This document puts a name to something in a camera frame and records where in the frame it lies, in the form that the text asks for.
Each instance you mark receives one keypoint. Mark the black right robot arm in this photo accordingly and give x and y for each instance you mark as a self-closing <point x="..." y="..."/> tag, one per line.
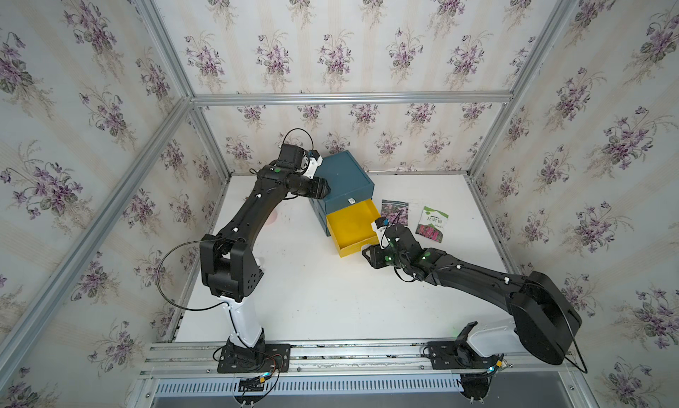
<point x="545" y="321"/>

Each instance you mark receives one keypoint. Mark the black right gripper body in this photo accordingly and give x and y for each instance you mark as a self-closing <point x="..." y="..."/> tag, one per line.
<point x="380" y="258"/>

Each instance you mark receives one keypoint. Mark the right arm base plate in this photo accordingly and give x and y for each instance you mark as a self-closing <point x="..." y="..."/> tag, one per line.
<point x="451" y="355"/>

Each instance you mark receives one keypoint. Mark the white perforated cable duct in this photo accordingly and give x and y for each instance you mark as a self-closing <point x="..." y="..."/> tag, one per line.
<point x="315" y="385"/>

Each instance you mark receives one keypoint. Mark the teal drawer cabinet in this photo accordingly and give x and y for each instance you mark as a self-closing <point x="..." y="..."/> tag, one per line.
<point x="348" y="182"/>

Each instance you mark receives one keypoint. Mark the aluminium frame profiles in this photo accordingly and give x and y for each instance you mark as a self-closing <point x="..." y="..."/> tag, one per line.
<point x="98" y="105"/>

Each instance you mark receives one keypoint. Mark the yellow drawer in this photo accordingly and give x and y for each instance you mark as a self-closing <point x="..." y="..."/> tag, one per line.
<point x="351" y="228"/>

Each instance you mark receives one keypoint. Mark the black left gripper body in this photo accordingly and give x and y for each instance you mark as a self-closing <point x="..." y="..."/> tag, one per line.
<point x="309" y="189"/>

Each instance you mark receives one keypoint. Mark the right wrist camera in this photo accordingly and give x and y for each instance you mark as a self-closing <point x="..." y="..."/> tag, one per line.
<point x="380" y="226"/>

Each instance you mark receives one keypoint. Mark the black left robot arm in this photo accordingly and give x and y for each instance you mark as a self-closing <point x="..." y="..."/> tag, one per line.
<point x="228" y="266"/>

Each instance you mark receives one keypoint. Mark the aluminium mounting rail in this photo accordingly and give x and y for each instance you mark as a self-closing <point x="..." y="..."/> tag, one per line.
<point x="305" y="358"/>

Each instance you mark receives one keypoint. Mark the pink flowers seed bag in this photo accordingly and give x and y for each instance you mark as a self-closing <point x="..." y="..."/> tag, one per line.
<point x="395" y="212"/>

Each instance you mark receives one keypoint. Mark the green white seed bag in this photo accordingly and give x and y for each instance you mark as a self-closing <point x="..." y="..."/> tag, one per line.
<point x="432" y="223"/>

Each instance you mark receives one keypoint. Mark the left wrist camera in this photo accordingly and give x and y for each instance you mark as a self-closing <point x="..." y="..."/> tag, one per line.
<point x="301" y="161"/>

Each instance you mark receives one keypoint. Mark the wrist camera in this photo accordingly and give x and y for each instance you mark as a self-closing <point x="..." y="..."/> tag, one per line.
<point x="301" y="161"/>
<point x="380" y="226"/>

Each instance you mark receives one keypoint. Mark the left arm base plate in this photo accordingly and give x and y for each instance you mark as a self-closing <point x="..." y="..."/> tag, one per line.
<point x="270" y="358"/>

